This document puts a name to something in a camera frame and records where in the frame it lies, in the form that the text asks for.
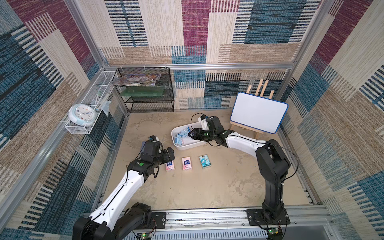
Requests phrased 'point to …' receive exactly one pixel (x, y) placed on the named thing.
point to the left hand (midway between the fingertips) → (167, 152)
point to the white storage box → (188, 141)
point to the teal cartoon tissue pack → (204, 161)
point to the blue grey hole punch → (143, 143)
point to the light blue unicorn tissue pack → (182, 133)
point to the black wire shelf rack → (149, 104)
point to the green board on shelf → (130, 91)
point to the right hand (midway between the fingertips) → (190, 133)
